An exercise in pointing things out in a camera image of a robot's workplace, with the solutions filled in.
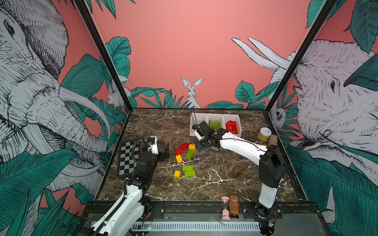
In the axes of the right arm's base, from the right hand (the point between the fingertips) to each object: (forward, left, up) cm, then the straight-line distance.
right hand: (197, 141), depth 87 cm
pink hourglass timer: (-37, -14, -10) cm, 40 cm away
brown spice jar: (+8, -51, -9) cm, 53 cm away
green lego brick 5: (-15, +5, -11) cm, 19 cm away
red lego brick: (-1, +12, -11) cm, 16 cm away
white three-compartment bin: (+25, -19, -6) cm, 32 cm away
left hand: (-4, +20, +6) cm, 21 cm away
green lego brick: (+20, -14, -9) cm, 27 cm away
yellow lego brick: (-7, +12, -9) cm, 17 cm away
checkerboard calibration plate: (-6, +43, -7) cm, 44 cm away
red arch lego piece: (+20, -26, -11) cm, 34 cm away
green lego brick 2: (+24, -10, -10) cm, 28 cm away
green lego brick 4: (-12, +6, -11) cm, 17 cm away
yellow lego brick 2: (-17, +12, -9) cm, 22 cm away
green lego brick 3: (-3, +5, -10) cm, 12 cm away
